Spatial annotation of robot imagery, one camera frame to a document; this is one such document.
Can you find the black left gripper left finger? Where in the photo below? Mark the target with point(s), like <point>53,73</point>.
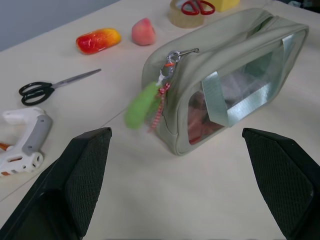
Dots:
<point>75,180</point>

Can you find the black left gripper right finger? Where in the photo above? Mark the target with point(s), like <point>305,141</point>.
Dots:
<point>282,180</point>

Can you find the green transparent zipper pouch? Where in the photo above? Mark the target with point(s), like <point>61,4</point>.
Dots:
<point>200,67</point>

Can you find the white grey glue gun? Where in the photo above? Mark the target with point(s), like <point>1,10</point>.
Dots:
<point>23,142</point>

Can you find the green fuzzy zipper charm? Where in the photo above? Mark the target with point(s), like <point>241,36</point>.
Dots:
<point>138,108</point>

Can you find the red yellow toy mango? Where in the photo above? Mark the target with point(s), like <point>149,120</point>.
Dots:
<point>98,40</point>

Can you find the pink toy peach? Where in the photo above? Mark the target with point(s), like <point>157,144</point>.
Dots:
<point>143,32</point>

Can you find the yellow block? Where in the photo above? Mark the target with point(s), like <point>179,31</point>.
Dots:
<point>226,4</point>

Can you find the clear packing tape roll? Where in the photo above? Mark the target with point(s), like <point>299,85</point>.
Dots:
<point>183,17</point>

